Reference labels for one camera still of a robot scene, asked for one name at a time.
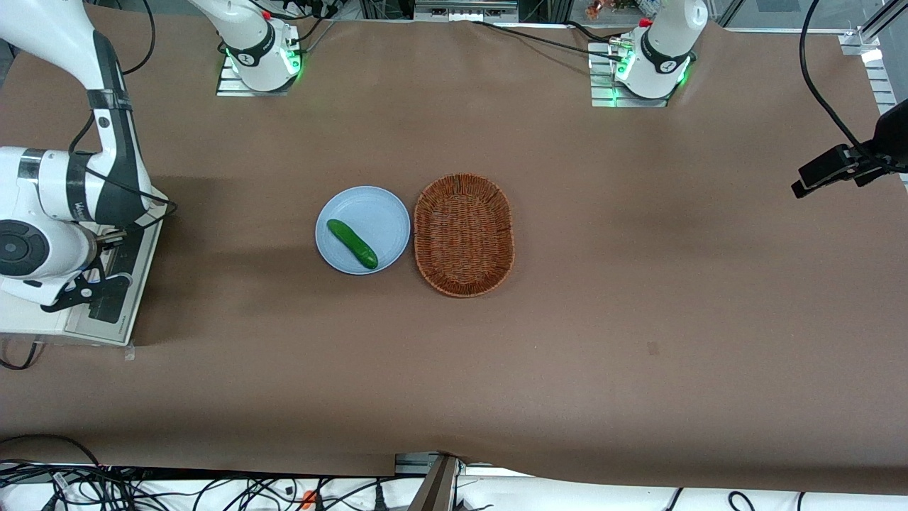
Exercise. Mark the brown wicker basket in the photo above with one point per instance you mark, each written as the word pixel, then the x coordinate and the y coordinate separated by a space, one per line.
pixel 461 234

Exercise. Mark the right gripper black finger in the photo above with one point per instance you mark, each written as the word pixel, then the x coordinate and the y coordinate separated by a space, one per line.
pixel 86 292

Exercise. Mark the green cucumber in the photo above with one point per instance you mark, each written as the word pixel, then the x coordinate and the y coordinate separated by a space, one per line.
pixel 351 243

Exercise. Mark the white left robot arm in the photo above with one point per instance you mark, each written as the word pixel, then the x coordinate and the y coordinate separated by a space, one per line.
pixel 667 42

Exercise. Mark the orange plug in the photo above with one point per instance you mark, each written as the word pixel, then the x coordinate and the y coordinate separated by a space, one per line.
pixel 308 500

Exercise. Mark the white toaster oven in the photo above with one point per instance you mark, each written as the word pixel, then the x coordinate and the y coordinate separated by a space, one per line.
pixel 35 319

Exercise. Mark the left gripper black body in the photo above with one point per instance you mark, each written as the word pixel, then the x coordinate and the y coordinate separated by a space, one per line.
pixel 891 140

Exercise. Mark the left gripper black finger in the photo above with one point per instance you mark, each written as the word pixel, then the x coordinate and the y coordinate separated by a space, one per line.
pixel 871 172
pixel 823 170

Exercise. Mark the light blue plate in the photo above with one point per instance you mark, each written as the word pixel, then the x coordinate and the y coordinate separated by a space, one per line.
pixel 369 213

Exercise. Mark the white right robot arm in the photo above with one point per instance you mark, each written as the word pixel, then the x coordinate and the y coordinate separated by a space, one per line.
pixel 42 191

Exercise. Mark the brown table cover sheet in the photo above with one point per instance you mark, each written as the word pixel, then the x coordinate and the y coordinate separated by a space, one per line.
pixel 638 248

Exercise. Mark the aluminium frame profile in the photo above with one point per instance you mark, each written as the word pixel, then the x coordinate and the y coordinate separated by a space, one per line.
pixel 433 490
pixel 862 42
pixel 464 11

